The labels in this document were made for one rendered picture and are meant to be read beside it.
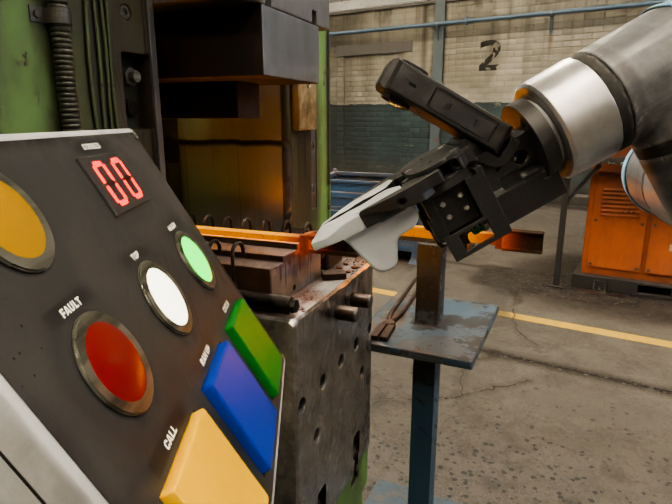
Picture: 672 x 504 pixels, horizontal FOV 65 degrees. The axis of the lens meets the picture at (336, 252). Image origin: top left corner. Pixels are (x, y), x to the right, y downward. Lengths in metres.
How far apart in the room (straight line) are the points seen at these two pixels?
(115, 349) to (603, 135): 0.37
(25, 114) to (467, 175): 0.47
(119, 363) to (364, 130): 9.15
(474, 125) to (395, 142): 8.68
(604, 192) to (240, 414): 3.96
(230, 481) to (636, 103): 0.39
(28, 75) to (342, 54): 9.04
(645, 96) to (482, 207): 0.15
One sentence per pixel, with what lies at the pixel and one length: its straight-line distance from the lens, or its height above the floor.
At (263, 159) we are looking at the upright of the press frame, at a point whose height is 1.12.
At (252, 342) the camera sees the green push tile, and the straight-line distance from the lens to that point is 0.47.
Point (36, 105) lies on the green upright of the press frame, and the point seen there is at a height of 1.22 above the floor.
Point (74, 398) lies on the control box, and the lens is 0.26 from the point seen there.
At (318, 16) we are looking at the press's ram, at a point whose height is 1.38.
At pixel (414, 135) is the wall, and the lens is 8.96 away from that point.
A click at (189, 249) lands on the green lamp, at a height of 1.10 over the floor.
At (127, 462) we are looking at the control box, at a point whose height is 1.06.
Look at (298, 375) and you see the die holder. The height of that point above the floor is 0.82.
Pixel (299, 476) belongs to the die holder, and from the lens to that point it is 0.94.
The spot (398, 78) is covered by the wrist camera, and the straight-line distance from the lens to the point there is 0.44.
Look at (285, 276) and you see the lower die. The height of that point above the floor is 0.95.
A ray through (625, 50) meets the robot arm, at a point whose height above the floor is 1.26.
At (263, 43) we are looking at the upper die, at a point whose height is 1.31.
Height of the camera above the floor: 1.21
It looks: 14 degrees down
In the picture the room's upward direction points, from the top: straight up
